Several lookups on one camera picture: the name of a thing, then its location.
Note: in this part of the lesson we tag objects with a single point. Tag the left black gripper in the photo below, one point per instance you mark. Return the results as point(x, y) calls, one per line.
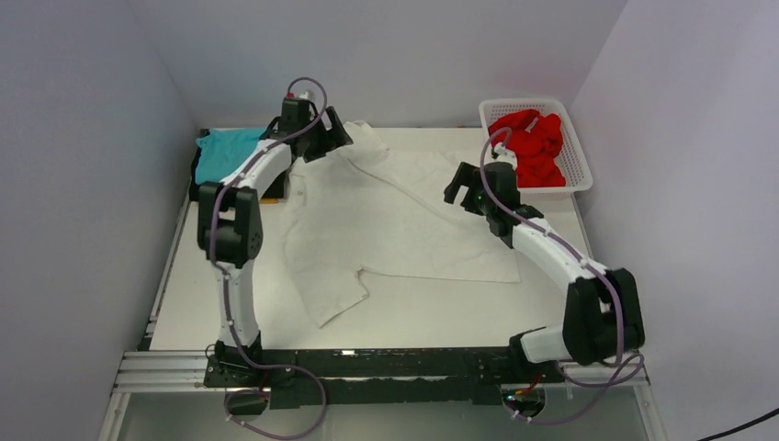
point(334, 139)

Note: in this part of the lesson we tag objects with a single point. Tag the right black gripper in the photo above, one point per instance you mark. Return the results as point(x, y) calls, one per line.
point(467, 176)

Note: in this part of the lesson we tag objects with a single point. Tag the white t shirt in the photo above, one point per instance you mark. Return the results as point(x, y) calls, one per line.
point(369, 207)

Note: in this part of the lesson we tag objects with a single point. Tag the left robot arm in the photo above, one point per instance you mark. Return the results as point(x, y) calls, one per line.
point(230, 231)

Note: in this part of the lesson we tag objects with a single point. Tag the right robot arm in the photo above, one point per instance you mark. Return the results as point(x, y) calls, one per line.
point(602, 316)

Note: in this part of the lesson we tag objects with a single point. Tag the red t shirt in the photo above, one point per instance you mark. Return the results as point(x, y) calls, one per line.
point(536, 142)

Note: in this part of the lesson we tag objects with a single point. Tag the folded teal t shirt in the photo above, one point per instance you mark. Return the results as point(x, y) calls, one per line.
point(224, 151)

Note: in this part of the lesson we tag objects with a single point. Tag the white plastic basket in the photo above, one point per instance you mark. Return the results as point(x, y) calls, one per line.
point(571, 161)

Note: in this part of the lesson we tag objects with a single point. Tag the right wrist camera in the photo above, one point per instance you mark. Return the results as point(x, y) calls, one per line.
point(499, 153)

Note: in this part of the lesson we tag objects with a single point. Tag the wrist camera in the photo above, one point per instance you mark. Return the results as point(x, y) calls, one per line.
point(307, 94)
point(499, 153)

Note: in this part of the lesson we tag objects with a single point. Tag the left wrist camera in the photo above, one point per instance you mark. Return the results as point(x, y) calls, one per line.
point(307, 94)

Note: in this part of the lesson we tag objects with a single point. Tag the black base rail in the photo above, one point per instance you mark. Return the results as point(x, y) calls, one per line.
point(300, 377)

